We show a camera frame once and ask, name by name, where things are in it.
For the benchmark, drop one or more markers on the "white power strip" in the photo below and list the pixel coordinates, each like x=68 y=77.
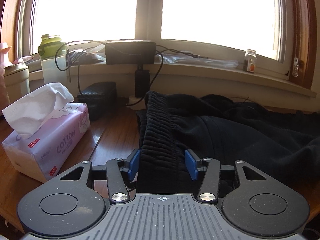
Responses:
x=135 y=103

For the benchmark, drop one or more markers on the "small orange picture carton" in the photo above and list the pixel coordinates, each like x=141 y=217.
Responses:
x=250 y=61

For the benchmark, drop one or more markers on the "brown wooden window frame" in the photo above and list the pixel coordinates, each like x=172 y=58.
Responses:
x=304 y=41

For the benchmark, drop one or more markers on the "pink thermos jug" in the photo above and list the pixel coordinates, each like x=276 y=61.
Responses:
x=4 y=102

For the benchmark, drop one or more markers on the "beige lidded cup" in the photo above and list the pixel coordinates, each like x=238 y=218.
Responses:
x=16 y=79

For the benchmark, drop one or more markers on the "pink tissue pack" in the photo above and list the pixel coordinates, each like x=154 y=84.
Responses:
x=47 y=125

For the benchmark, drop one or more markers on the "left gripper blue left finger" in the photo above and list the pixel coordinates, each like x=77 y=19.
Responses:
x=120 y=176

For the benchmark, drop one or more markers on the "clear plastic bag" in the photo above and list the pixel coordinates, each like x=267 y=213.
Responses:
x=188 y=60

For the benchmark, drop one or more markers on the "black box device on sill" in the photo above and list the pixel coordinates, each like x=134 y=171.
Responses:
x=130 y=52

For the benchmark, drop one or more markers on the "black Nike sweatpants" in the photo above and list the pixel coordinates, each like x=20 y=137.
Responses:
x=283 y=145

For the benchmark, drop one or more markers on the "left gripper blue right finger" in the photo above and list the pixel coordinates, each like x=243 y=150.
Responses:
x=207 y=170

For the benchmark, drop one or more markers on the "black woven case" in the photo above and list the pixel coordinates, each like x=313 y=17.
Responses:
x=100 y=98

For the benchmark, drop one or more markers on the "black power adapter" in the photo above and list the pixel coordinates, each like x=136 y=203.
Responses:
x=142 y=81

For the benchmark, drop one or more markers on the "green lid plastic container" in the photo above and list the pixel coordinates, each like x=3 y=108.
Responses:
x=53 y=59

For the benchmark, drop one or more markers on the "clear blind pull handle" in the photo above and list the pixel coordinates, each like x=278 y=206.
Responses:
x=295 y=68

